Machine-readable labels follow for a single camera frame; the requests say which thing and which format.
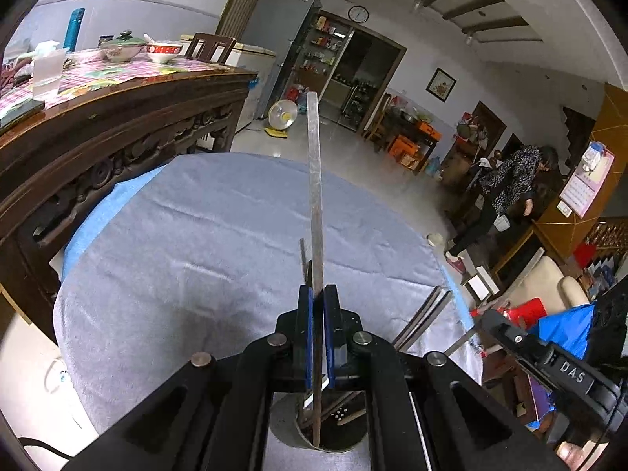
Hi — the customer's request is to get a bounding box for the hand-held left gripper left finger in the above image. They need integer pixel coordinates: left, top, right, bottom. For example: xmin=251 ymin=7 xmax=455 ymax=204
xmin=64 ymin=285 xmax=315 ymax=471

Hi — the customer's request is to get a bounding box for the small white box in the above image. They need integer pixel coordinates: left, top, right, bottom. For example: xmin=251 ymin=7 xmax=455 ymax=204
xmin=461 ymin=267 xmax=501 ymax=302

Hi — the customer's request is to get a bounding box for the blue thermos bottle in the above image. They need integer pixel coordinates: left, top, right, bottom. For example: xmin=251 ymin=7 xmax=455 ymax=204
xmin=64 ymin=8 xmax=86 ymax=52

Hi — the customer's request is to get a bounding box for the dark wooden chair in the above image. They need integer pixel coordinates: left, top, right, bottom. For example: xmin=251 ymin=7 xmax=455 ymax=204
xmin=186 ymin=33 xmax=237 ymax=64

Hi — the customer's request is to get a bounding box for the green lidded bowl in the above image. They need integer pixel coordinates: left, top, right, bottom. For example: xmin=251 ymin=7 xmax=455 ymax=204
xmin=99 ymin=30 xmax=148 ymax=63

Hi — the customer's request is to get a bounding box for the clear plastic container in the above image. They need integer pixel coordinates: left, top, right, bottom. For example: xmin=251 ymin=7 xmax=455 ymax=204
xmin=30 ymin=42 xmax=69 ymax=96

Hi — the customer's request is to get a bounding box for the red and white bowl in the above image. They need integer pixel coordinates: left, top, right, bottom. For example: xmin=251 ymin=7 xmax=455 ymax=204
xmin=146 ymin=42 xmax=184 ymax=64

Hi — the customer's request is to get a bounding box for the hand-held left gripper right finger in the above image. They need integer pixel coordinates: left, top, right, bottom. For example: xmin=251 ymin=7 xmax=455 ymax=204
xmin=321 ymin=283 xmax=570 ymax=471

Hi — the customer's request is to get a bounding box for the checkered plastic tablecloth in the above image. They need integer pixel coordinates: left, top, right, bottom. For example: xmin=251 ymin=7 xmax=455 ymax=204
xmin=0 ymin=49 xmax=231 ymax=119

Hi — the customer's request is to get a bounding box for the glass door shelf cabinet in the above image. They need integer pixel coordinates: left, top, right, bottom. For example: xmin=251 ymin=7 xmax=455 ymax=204
xmin=294 ymin=10 xmax=355 ymax=109

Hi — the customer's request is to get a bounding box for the black perforated utensil holder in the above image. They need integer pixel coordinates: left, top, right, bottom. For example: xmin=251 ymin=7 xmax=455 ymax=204
xmin=269 ymin=390 xmax=370 ymax=452

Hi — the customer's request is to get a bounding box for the beige armchair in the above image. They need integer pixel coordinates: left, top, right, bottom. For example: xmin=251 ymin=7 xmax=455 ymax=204
xmin=505 ymin=255 xmax=592 ymax=315

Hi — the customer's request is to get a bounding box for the white chest freezer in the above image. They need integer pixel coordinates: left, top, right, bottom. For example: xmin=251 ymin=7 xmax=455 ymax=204
xmin=179 ymin=34 xmax=276 ymax=135

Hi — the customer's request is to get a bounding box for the carved dark wooden table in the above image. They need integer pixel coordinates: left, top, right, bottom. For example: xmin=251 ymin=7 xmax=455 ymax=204
xmin=0 ymin=71 xmax=258 ymax=339

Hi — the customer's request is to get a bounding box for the metal rack cart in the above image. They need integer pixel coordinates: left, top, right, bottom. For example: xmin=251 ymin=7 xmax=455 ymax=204
xmin=343 ymin=81 xmax=378 ymax=128

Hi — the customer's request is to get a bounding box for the dark wooden side table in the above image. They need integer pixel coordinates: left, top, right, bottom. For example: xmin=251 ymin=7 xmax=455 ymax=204
xmin=375 ymin=103 xmax=441 ymax=168

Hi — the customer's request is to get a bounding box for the pink wall calendar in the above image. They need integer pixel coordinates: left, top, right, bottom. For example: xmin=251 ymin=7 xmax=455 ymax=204
xmin=559 ymin=141 xmax=615 ymax=219

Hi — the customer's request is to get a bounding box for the wooden stair railing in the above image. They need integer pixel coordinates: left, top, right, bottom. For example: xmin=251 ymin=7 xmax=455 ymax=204
xmin=584 ymin=218 xmax=628 ymax=261

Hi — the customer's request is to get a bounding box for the red plastic stool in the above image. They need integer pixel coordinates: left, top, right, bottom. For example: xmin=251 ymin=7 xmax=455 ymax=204
xmin=470 ymin=297 xmax=548 ymax=329

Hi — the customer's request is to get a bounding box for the round electric heater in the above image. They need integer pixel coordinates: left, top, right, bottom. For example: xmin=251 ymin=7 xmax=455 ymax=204
xmin=265 ymin=99 xmax=298 ymax=139

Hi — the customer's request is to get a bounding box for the framed wall picture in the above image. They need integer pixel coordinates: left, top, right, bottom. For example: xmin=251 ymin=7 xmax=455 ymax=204
xmin=426 ymin=68 xmax=456 ymax=103

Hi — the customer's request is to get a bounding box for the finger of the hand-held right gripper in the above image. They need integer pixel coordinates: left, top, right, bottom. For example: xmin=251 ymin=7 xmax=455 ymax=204
xmin=478 ymin=309 xmax=551 ymax=370

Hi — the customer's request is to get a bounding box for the grey table cloth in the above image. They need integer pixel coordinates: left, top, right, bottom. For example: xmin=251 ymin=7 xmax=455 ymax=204
xmin=53 ymin=152 xmax=484 ymax=471

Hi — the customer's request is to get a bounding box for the orange cardboard box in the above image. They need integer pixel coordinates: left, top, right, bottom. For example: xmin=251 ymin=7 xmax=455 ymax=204
xmin=387 ymin=135 xmax=418 ymax=158

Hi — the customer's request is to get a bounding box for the blue garment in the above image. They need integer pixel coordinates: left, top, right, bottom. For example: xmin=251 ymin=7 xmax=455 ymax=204
xmin=532 ymin=303 xmax=597 ymax=361

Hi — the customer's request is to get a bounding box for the grey refrigerator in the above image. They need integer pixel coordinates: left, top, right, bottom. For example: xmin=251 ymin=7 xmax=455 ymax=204
xmin=240 ymin=0 xmax=322 ymax=121

